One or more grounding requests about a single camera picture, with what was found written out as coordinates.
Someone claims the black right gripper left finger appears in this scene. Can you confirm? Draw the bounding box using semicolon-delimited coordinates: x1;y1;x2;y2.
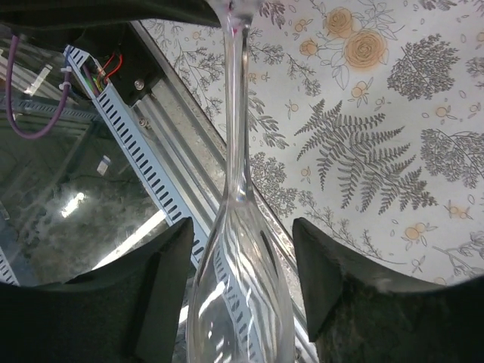
1;218;194;362

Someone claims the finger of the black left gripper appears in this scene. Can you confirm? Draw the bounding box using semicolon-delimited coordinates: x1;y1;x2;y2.
1;0;220;28

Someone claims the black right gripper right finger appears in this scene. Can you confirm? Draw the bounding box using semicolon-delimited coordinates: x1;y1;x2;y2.
293;218;483;362

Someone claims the ribbed clear wine glass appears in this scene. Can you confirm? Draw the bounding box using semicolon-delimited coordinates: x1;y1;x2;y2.
186;1;296;362

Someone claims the slotted cable duct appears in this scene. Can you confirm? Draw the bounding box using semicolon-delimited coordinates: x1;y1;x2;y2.
62;44;273;363

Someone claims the aluminium mounting rail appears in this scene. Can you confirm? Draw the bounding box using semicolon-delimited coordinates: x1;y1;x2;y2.
132;21;318;362

